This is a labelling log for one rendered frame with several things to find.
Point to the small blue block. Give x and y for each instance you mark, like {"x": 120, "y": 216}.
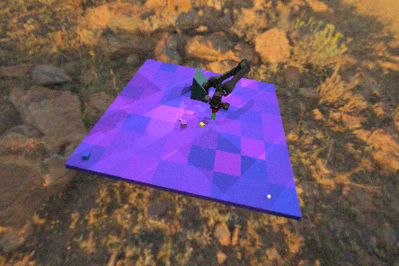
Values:
{"x": 86, "y": 155}

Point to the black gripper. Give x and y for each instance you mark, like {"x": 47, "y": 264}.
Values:
{"x": 224, "y": 105}

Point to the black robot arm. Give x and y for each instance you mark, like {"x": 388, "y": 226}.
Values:
{"x": 240, "y": 70}

